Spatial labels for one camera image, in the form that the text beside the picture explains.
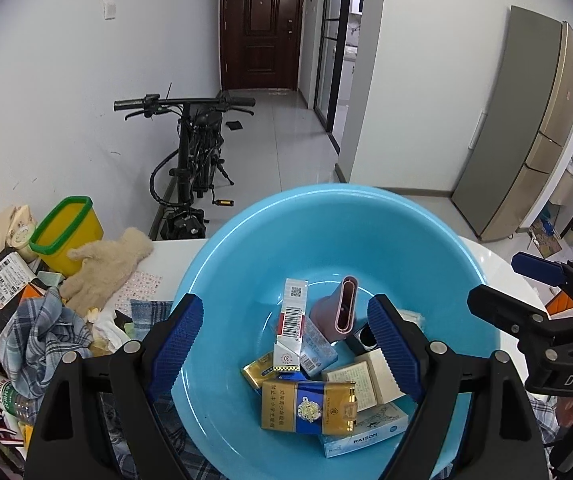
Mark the cream plain box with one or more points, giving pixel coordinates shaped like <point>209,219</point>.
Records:
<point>381,375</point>

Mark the gold blue cigarette pack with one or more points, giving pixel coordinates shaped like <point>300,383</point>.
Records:
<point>286,405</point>

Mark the blue plastic basin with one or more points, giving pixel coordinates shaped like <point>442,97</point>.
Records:
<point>246,260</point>

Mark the white small cigarette pack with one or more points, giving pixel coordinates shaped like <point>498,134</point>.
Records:
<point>286,358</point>

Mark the beige knit glove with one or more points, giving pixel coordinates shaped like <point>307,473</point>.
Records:
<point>111,265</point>

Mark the light blue small box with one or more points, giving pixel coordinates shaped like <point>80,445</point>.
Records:
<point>316,347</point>

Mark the beige grey refrigerator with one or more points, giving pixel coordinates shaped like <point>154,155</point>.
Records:
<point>521,135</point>

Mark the yellow container with green rim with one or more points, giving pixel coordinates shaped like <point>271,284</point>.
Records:
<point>79,240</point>

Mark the black floor mat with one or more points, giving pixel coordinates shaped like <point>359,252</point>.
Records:
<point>234,125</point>

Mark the beige printed box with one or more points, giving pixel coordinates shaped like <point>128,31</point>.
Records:
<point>354,385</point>

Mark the white light switch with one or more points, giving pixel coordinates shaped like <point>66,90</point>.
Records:
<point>110,10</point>

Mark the white wall strip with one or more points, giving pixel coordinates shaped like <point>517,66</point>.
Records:
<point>477,130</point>

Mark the dark brown entrance door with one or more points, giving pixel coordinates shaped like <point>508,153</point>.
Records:
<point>261,30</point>

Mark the small gold pack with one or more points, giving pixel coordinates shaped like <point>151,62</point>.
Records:
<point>259,372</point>

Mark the black framed glass door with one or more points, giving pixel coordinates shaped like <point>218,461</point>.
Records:
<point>334,50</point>

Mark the pink plastic cup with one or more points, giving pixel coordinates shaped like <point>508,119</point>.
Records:
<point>326,315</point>

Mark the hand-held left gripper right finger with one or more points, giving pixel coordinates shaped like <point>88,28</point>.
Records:
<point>391,345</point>

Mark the folded blue cloth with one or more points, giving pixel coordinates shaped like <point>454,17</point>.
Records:
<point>149,312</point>

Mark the crumpled blue plaid cloth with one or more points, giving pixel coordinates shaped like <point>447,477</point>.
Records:
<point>41,340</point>

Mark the green white bottle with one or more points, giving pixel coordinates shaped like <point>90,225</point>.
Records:
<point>4,395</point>

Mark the beige vanity cabinet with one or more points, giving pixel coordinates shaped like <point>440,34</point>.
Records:
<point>566,185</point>

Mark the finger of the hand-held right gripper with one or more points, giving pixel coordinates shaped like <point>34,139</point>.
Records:
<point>496,305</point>
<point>536,267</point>

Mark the small black box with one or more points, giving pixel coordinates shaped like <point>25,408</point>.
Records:
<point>359,342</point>

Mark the white red cigarette pack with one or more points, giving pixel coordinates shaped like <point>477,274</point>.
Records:
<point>291,310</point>

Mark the pink dotted sheet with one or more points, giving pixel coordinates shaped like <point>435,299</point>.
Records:
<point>141,284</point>

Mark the pale blue carton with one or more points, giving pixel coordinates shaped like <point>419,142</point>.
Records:
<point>366,435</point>

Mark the black bicycle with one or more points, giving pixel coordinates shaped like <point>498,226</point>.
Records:
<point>199,150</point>

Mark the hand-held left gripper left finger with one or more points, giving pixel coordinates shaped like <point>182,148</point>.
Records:
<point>176,350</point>

